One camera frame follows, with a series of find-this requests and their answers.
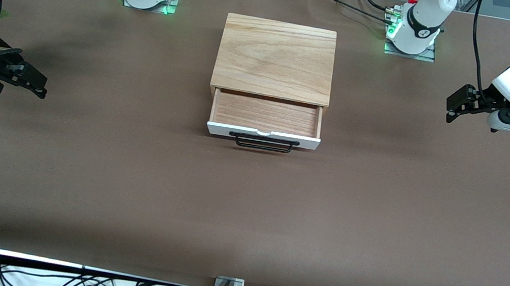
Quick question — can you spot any black base power cable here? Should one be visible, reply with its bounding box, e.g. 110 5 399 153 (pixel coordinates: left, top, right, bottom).
315 0 401 22

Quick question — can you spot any light wooden cabinet box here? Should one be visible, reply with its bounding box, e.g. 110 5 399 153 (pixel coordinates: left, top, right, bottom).
208 11 342 117

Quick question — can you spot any black cable tangle below table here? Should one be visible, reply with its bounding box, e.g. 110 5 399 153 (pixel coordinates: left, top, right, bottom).
0 229 218 286

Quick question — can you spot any brown table cover mat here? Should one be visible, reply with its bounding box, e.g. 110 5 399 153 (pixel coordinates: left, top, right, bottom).
0 0 510 286

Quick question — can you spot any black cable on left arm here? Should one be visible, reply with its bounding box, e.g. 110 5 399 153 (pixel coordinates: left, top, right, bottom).
461 0 499 99

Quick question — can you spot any white drawer with black handle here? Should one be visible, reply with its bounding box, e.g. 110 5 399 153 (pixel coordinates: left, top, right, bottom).
204 87 328 160

